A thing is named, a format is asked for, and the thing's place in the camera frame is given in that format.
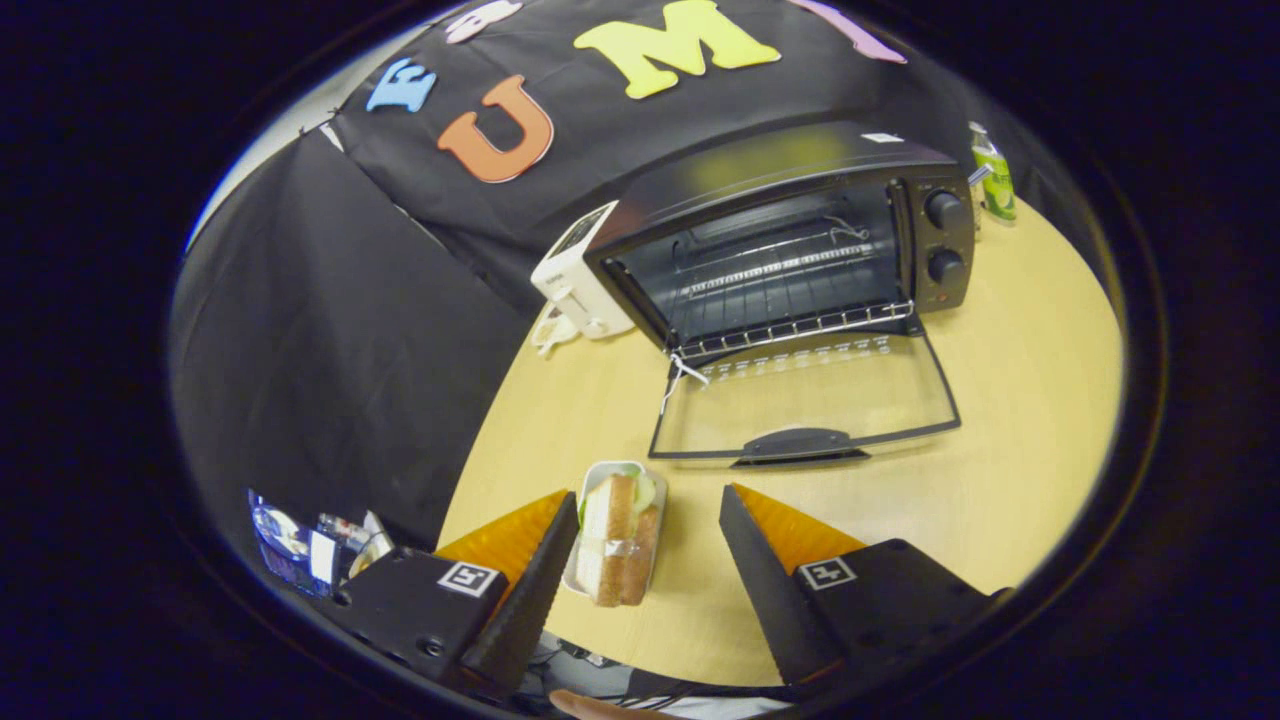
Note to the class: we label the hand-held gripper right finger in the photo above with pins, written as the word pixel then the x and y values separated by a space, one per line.
pixel 765 590

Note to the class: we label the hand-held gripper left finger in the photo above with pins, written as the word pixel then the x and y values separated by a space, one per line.
pixel 535 590

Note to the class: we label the sandwich with lettuce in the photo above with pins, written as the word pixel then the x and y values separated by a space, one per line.
pixel 615 540

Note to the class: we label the black toaster oven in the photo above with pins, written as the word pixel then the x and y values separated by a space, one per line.
pixel 760 160

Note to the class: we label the white food tray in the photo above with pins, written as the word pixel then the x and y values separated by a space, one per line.
pixel 600 472

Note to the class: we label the white toaster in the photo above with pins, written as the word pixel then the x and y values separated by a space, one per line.
pixel 570 275

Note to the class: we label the clear plastic wrapper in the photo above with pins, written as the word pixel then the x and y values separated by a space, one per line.
pixel 355 532

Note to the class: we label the blue foil packet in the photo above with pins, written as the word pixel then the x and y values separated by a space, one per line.
pixel 285 540

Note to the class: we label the small white dish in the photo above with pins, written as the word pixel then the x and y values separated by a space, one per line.
pixel 550 330

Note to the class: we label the green label bottle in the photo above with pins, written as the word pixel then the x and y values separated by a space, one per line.
pixel 995 180

